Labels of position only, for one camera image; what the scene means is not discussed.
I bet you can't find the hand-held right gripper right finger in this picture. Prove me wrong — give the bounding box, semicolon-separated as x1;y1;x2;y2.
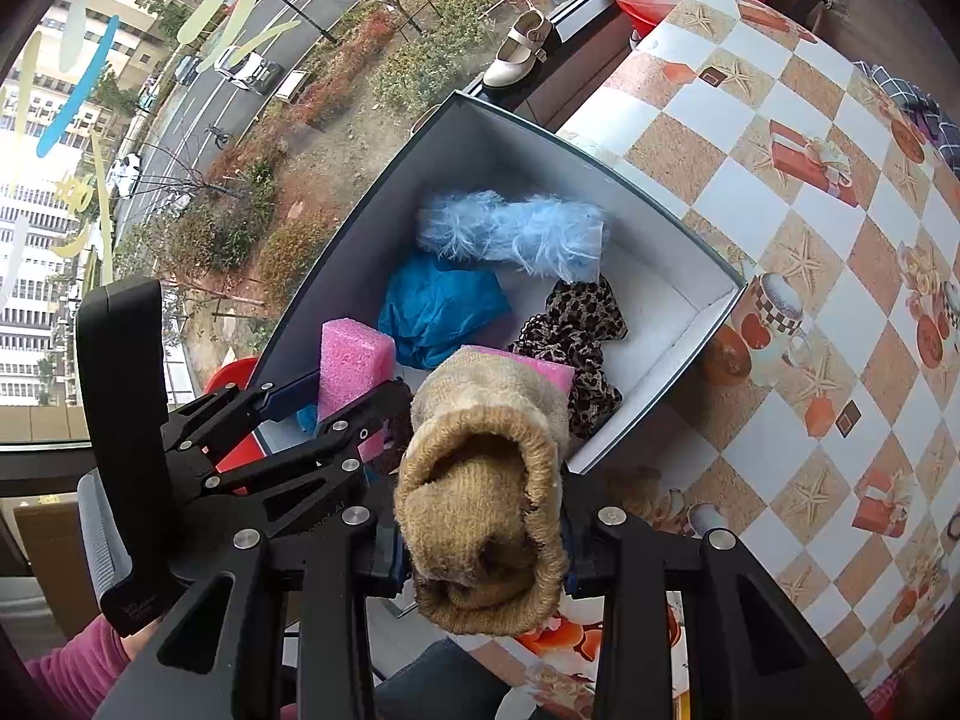
565;505;871;720

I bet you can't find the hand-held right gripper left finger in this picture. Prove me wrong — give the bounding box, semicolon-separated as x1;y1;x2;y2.
97;506;411;720

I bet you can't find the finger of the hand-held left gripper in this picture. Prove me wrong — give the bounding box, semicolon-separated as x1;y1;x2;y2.
199;379;416;501
161;373;326;460

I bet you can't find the pink foam sponge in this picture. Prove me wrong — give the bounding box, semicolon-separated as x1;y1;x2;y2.
456;343;576;392
317;317;398;422

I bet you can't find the beige knitted sock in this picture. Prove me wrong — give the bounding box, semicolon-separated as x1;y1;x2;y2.
392;347;576;636

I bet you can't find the blue plastic bag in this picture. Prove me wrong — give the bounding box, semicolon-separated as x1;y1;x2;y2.
377;253;512;370

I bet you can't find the leopard print scrunchie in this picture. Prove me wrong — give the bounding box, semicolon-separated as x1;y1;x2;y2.
508;276;631;437

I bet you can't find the grey cardboard storage box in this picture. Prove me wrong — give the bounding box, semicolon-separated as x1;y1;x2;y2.
250;88;752;475

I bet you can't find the light blue fluffy scrunchie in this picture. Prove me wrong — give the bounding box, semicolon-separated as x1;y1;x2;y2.
415;190;610;284

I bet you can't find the person's left forearm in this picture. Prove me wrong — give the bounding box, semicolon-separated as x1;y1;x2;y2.
25;613;137;720

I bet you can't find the person's left hand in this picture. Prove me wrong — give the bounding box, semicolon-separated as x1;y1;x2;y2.
118;617;164;666

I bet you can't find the red plastic stool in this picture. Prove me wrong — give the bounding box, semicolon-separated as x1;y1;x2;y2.
197;357;261;467

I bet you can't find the floral tissue pack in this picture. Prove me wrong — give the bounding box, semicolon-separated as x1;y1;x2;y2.
516;607;610;692

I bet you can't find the person's jeans leg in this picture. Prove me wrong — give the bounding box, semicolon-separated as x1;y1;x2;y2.
373;636;527;720

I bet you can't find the brown cardboard box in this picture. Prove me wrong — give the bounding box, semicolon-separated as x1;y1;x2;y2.
13;497;100;640

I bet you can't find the checkered printed tablecloth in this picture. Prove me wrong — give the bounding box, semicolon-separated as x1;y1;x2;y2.
516;0;960;720

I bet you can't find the plaid cloth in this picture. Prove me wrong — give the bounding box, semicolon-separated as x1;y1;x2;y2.
850;58;960;175

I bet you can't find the cream strap shoe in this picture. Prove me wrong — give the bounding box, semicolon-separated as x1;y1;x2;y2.
480;7;556;90

